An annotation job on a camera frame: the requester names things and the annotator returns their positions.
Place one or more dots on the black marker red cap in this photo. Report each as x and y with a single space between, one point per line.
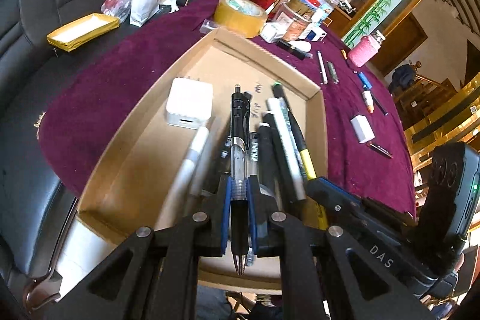
380 150

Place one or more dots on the small blue tube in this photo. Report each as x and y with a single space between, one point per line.
364 80

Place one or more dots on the yellow black highlighter pen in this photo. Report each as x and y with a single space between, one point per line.
308 164

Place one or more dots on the wooden staircase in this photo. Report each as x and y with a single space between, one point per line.
442 110

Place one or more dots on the small yellow black tool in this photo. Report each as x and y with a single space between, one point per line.
344 54

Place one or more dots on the clear jar orange label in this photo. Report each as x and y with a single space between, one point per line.
292 24

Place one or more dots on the white glue bottle orange cap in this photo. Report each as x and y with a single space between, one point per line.
368 100

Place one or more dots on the yellow flat box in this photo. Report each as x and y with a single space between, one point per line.
80 29

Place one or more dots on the yellow tape roll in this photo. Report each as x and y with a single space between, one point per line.
225 16

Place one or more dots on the white slim pen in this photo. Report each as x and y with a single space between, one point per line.
322 69

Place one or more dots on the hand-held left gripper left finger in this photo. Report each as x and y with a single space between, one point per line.
225 222

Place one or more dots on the white charger adapter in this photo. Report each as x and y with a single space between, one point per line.
189 102
362 128

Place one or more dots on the small white tube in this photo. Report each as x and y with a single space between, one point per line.
304 45

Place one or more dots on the dark hanging jacket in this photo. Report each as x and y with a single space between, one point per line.
399 78

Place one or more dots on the black marker green cap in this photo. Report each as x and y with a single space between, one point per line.
279 91

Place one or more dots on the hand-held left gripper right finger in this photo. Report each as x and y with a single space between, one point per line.
252 226

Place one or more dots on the pink knitted bottle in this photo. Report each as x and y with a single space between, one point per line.
362 52

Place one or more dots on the blue labelled canister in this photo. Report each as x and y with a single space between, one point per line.
324 14

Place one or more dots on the purple velvet tablecloth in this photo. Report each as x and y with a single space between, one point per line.
112 87

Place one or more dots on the cardboard tray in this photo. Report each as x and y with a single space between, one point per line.
150 155

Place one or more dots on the clear bag red contents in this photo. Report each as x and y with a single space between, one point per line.
114 7

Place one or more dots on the white printed marker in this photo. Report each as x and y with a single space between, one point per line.
287 140

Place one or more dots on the black clear retractable pen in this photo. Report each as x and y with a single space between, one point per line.
239 117

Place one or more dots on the black marker grey cap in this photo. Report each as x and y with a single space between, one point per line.
380 105

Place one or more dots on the black tube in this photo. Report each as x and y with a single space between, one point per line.
288 47

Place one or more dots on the small white blue box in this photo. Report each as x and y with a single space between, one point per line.
317 36

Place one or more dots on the person's jeans leg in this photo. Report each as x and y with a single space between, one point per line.
210 305

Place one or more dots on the plain white marker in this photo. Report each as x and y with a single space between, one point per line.
197 155

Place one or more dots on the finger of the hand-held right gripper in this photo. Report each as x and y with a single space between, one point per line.
330 192

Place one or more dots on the small clear plastic packet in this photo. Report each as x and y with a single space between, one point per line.
209 25

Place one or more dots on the plain black marker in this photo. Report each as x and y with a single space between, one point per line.
282 179

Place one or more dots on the dark green tube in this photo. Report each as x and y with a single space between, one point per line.
332 72

